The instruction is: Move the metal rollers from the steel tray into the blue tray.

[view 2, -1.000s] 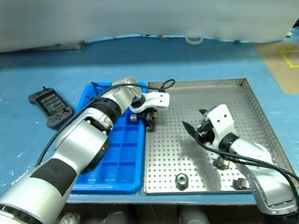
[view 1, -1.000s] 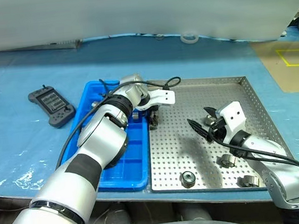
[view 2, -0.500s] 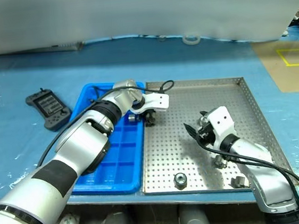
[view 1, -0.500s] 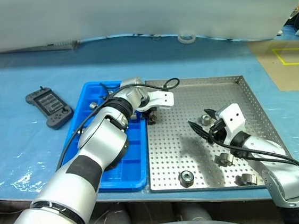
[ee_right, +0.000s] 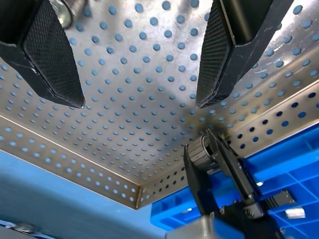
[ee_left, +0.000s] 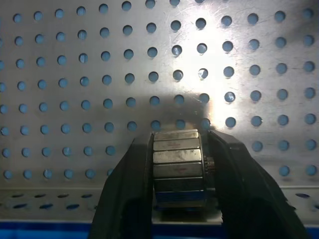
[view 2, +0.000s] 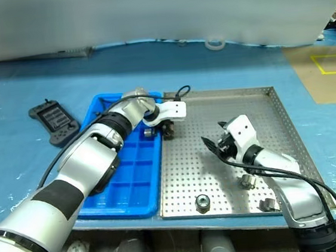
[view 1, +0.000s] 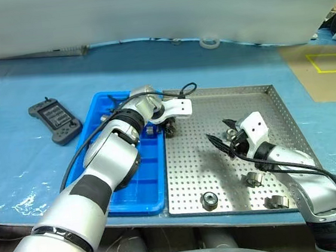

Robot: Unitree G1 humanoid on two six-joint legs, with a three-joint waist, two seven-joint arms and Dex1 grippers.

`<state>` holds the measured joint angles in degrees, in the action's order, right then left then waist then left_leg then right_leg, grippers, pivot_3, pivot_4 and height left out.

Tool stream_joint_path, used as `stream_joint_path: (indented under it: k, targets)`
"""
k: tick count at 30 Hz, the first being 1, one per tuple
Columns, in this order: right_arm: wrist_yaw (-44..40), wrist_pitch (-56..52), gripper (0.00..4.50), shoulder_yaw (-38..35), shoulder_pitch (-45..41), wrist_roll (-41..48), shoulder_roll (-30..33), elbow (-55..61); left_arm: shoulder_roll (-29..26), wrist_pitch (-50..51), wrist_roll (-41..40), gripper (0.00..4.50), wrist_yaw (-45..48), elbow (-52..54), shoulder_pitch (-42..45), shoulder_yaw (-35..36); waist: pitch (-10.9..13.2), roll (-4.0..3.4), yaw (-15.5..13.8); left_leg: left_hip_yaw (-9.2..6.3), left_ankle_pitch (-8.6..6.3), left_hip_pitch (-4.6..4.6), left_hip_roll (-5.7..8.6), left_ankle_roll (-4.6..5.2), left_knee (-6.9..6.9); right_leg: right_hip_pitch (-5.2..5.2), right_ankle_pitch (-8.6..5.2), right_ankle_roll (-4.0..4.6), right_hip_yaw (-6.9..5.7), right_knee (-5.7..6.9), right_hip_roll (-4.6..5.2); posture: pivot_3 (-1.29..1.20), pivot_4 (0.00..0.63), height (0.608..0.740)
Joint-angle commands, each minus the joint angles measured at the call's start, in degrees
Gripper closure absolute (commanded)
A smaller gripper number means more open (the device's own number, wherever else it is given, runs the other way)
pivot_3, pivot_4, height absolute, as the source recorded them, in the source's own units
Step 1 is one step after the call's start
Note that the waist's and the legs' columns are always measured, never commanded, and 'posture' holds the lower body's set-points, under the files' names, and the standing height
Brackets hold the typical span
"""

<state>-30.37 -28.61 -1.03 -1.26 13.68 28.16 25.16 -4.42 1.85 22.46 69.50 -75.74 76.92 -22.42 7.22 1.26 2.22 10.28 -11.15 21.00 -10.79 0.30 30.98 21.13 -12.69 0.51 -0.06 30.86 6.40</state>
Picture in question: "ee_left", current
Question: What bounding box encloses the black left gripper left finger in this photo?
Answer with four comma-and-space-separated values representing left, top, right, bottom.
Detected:
89, 131, 157, 239

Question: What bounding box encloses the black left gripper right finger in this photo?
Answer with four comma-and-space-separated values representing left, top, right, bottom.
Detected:
208, 129, 310, 239

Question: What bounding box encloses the silver metal roller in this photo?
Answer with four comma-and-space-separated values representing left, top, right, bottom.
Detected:
151, 128, 219, 213

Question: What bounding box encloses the perforated steel tray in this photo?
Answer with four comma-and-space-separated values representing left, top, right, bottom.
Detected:
0, 0, 319, 223

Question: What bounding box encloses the blue table cover sheet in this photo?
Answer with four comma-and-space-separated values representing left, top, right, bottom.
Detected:
0, 218, 319, 239

